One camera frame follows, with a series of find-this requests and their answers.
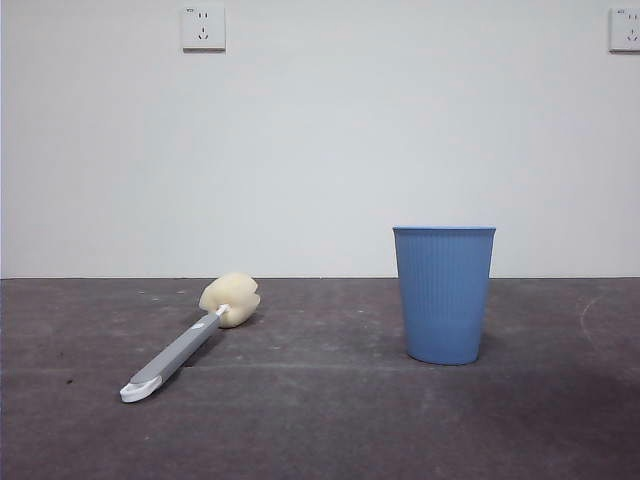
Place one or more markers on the blue ribbed plastic cup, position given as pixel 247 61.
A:
pixel 442 295

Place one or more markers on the white wall socket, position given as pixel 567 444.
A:
pixel 203 30
pixel 626 30

